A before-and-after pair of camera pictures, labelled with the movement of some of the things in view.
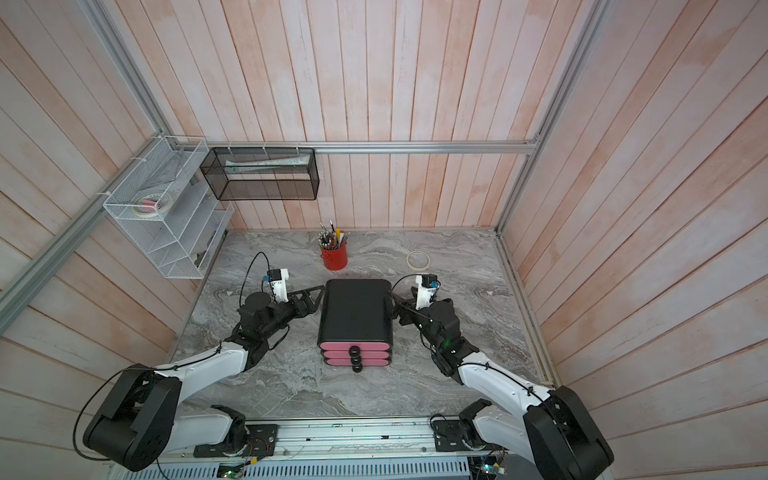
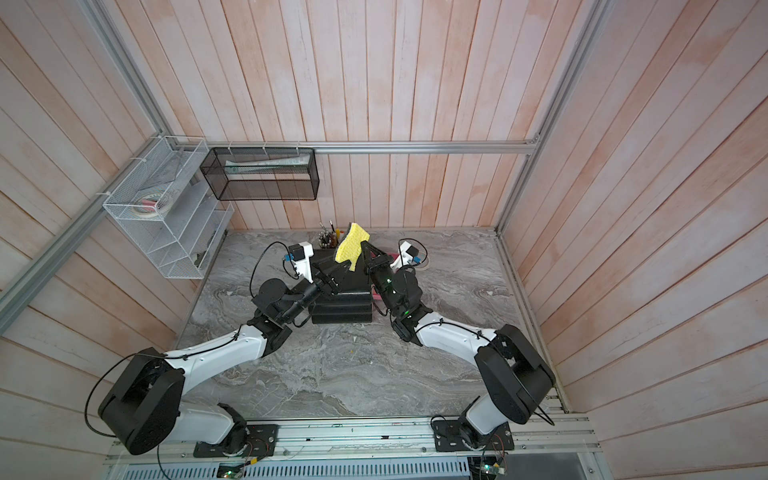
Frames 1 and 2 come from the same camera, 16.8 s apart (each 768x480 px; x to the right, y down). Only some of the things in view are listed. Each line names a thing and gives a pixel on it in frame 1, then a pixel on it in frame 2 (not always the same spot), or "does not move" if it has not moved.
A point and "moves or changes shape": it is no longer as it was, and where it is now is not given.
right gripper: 403,306 → 377,269
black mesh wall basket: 262,173 does not move
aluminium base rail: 351,440 does not move
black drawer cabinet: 356,323 moves or changes shape
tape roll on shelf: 148,204 does not move
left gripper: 296,302 → 327,286
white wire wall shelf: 165,199 does not move
